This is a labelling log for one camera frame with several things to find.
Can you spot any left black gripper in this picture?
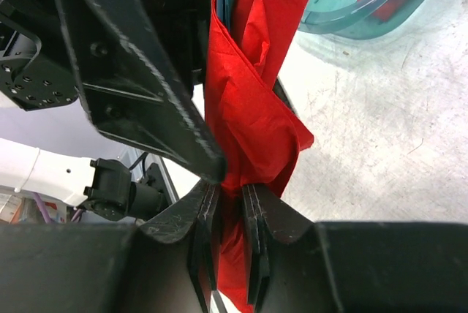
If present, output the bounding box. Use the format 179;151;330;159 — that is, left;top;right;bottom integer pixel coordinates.
1;0;227;184

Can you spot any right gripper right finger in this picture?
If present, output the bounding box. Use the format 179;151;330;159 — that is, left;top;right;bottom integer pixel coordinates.
242;185;467;312

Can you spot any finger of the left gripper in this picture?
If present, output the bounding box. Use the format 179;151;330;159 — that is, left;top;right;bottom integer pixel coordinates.
273;77;296;114

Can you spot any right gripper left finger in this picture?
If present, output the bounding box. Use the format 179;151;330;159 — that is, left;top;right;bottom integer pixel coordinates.
1;182;219;312

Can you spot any red paper napkin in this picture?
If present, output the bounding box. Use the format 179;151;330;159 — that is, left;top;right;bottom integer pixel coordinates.
204;0;314;312

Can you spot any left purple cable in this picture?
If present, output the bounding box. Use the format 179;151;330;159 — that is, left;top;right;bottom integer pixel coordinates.
32;192;87;225

